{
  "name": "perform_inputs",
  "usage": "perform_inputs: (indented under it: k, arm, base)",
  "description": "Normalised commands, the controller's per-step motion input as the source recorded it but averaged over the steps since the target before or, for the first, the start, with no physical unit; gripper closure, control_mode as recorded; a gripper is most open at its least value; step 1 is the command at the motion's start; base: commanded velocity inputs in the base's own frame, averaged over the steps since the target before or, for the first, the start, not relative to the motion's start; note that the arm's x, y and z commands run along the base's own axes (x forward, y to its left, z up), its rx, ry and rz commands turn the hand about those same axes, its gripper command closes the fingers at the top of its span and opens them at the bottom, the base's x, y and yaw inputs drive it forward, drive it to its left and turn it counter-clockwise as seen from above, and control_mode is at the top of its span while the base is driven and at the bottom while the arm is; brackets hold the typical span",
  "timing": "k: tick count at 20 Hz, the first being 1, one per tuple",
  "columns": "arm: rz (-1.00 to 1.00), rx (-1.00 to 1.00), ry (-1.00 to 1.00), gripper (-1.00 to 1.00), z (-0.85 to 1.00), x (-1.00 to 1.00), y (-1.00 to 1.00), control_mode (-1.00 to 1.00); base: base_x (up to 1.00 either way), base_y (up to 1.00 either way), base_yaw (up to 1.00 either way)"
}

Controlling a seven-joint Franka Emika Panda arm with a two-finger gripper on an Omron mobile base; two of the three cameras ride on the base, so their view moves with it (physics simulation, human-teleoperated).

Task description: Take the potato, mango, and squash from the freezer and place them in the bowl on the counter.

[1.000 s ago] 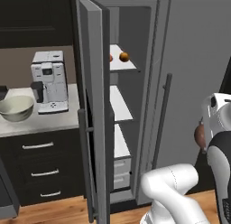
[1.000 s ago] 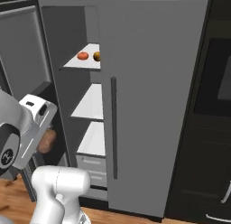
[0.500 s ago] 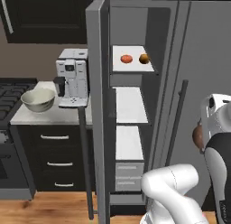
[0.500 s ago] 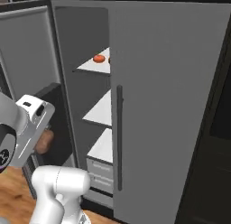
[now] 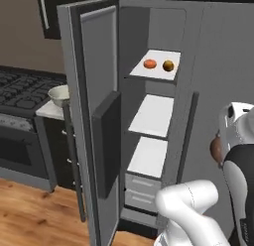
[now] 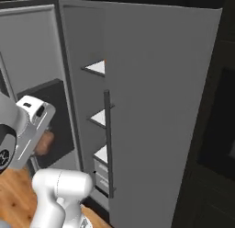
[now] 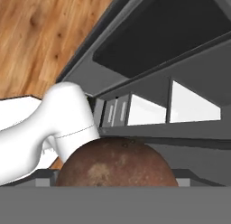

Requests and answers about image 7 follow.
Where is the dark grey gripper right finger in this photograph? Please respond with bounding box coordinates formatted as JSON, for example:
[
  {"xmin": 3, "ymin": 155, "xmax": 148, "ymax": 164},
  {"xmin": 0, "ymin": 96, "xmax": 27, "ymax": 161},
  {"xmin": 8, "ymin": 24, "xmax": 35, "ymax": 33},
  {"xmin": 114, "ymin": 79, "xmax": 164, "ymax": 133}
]
[{"xmin": 173, "ymin": 169, "xmax": 226, "ymax": 188}]

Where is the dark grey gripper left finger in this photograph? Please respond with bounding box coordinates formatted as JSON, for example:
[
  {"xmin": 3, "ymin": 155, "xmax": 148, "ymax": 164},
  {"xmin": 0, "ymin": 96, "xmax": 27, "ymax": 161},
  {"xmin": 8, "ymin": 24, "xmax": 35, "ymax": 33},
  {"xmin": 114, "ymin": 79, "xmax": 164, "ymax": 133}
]
[{"xmin": 5, "ymin": 169, "xmax": 60, "ymax": 188}]

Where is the brown potato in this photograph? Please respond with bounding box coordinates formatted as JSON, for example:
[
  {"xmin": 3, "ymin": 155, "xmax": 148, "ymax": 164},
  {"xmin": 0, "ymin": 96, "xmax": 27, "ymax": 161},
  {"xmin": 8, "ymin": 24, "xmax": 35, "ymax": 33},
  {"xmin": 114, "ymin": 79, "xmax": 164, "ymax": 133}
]
[{"xmin": 55, "ymin": 136, "xmax": 180, "ymax": 188}]

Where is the white rounded object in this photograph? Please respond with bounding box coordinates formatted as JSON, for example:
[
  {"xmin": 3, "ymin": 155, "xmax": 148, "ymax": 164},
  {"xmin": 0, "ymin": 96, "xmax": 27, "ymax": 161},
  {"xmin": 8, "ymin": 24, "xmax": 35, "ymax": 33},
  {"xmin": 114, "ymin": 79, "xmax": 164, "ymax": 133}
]
[{"xmin": 0, "ymin": 81, "xmax": 101, "ymax": 186}]

